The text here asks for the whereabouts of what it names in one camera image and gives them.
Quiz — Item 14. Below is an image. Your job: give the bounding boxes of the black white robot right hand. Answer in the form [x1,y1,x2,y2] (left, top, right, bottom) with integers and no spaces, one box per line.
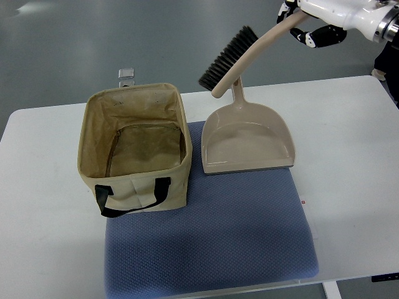
[277,0,395,41]

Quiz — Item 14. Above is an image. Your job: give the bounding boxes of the beige hand broom black bristles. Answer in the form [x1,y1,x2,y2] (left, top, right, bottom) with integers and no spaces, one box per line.
[198,11,309,98]

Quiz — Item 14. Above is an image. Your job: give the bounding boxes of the silver black robot right arm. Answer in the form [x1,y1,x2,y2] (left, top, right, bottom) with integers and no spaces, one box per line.
[373,4,398,42]

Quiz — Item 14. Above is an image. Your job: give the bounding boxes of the person dark trouser leg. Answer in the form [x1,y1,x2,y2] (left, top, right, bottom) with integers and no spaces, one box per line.
[373,42,398,107]

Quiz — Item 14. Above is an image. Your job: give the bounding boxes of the person light shoe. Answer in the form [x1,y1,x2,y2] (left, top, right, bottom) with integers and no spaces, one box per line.
[371,69,386,82]

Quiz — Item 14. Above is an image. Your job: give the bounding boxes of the beige plastic dustpan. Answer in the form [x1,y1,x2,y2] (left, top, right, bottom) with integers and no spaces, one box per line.
[201,78,296,174]

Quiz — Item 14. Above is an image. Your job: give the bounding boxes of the blue textured cushion mat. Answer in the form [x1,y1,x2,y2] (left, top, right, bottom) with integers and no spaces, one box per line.
[105,122,319,298]

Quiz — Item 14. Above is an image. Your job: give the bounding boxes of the silver floor socket plate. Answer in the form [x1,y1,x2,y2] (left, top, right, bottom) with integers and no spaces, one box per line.
[118,68,135,88]

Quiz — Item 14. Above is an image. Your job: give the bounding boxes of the black table control panel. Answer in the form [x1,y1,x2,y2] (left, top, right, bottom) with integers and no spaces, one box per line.
[372,273,399,283]

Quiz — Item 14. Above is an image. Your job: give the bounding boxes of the white table leg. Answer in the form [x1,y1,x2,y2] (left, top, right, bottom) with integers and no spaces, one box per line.
[322,281,342,299]

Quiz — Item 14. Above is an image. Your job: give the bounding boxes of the yellow fabric bag black handle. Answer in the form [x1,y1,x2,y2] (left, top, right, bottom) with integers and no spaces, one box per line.
[77,83,193,218]

